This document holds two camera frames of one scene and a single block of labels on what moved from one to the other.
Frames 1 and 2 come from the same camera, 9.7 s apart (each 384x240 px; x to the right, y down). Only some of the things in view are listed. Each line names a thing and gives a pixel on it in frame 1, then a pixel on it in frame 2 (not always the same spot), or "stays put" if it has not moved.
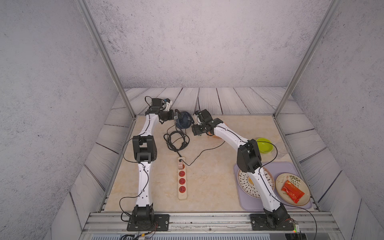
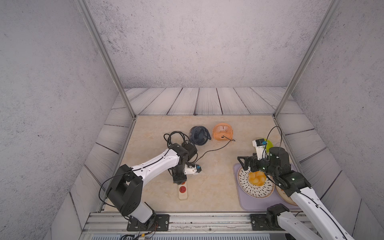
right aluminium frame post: (333, 7) stays put
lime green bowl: (265, 145) stays put
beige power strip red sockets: (182, 181) stays put
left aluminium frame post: (84, 9) stays put
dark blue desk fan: (184, 120) -> (199, 135)
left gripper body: (166, 116) -> (179, 174)
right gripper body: (198, 129) -> (263, 165)
